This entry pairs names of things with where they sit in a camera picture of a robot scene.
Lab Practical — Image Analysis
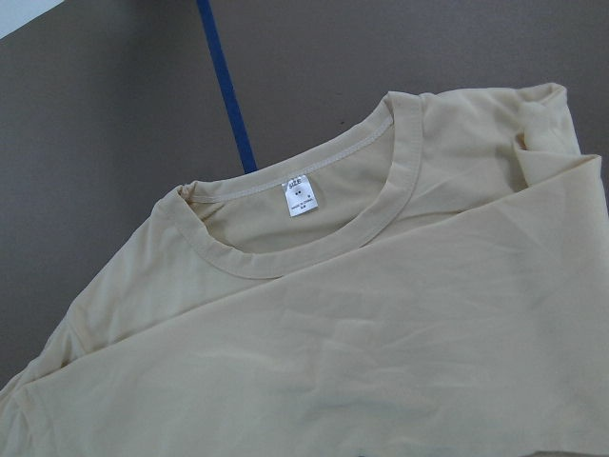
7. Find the cream printed long-sleeve shirt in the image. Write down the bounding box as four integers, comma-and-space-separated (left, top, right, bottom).
1, 83, 608, 456

